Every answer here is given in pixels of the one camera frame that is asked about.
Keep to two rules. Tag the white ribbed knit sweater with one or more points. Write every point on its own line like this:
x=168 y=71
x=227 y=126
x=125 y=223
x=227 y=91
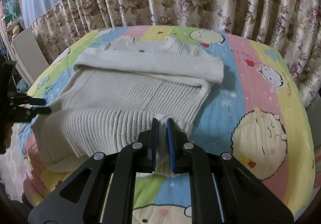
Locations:
x=115 y=92

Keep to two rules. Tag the floral beige curtain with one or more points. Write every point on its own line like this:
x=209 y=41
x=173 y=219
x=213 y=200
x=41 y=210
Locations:
x=290 y=26

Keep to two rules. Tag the plush toy on shelf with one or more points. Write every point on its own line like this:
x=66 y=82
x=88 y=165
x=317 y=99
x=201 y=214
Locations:
x=16 y=31

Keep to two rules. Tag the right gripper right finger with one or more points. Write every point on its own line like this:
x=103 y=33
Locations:
x=222 y=189

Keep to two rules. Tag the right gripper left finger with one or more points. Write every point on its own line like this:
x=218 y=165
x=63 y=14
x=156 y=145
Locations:
x=102 y=189

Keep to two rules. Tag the white board panel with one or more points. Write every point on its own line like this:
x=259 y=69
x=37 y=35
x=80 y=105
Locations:
x=31 y=62

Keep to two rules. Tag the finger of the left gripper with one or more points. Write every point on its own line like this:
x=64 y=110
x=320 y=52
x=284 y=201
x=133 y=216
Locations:
x=30 y=100
x=35 y=111

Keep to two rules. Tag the green wall poster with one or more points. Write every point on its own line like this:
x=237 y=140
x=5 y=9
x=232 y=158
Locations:
x=11 y=10

